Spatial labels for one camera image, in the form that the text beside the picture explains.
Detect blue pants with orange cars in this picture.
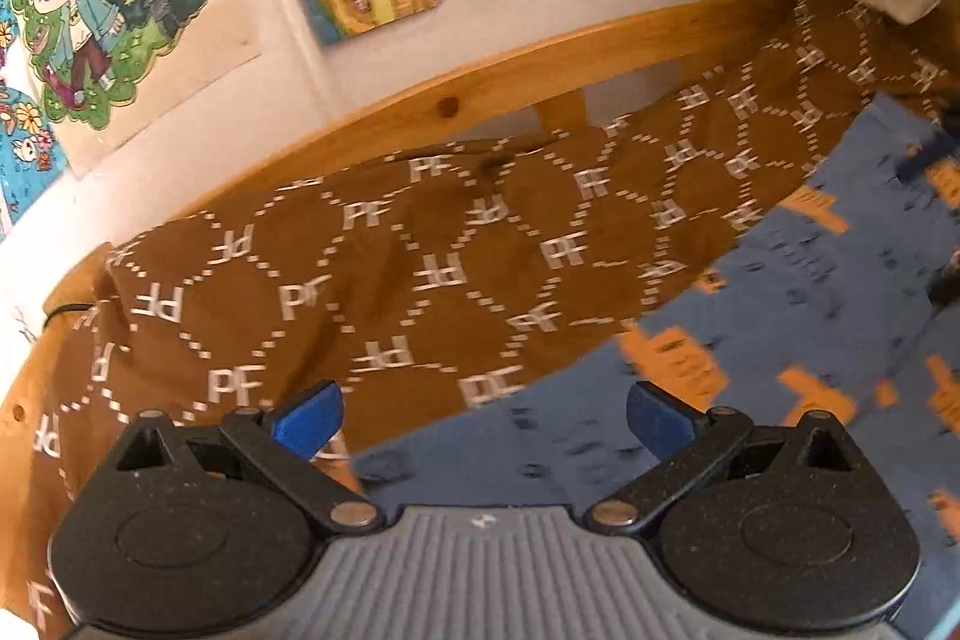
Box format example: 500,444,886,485
355,97,958,638

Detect brown PF patterned blanket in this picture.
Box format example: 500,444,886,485
21,0,960,634

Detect blue cartoon poster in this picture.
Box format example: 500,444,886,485
0,0,67,237

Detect wooden bed frame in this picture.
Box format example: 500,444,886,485
0,0,960,619

